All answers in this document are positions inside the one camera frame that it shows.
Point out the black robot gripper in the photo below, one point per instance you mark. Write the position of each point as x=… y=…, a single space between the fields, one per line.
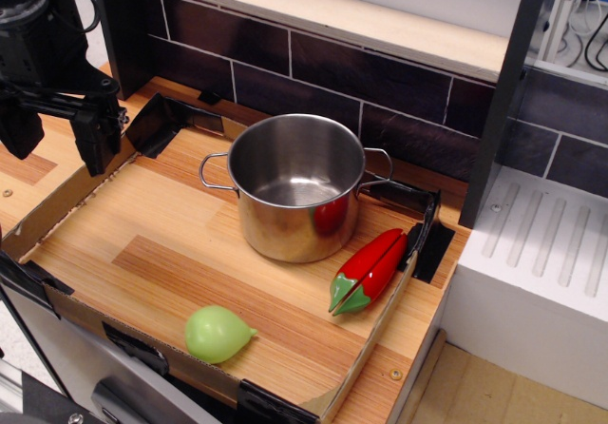
x=44 y=66

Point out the stainless steel pot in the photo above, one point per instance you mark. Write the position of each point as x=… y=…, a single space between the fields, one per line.
x=297 y=178

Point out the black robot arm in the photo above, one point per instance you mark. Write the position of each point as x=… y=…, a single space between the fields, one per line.
x=44 y=71

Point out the cardboard fence with black tape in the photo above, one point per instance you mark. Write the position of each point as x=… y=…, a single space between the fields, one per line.
x=105 y=271

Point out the green toy pear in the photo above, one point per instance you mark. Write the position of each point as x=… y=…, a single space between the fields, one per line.
x=214 y=334

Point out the red toy chili pepper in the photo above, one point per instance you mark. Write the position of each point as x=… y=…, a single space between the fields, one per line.
x=362 y=278

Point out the light wooden shelf board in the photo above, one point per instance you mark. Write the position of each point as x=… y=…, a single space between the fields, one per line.
x=468 y=52

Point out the white toy sink drainboard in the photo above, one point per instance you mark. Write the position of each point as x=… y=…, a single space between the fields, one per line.
x=529 y=293

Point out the dark grey shelf post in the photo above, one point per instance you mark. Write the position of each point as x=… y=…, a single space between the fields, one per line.
x=485 y=168

